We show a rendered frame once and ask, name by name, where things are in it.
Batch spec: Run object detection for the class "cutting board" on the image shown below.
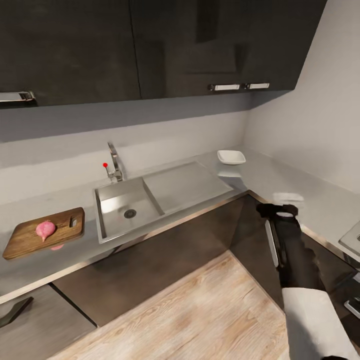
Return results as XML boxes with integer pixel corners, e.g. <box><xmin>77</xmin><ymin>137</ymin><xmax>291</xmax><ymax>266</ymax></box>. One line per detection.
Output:
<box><xmin>2</xmin><ymin>207</ymin><xmax>84</xmax><ymax>260</ymax></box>

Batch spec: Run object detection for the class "vidalia onion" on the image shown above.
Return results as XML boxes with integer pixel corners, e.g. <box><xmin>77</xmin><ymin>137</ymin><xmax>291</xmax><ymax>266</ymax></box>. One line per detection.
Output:
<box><xmin>35</xmin><ymin>220</ymin><xmax>55</xmax><ymax>241</ymax></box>

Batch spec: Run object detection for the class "bowl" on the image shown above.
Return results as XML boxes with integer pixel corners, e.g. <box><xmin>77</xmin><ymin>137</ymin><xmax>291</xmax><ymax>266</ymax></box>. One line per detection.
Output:
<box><xmin>217</xmin><ymin>150</ymin><xmax>246</xmax><ymax>166</ymax></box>

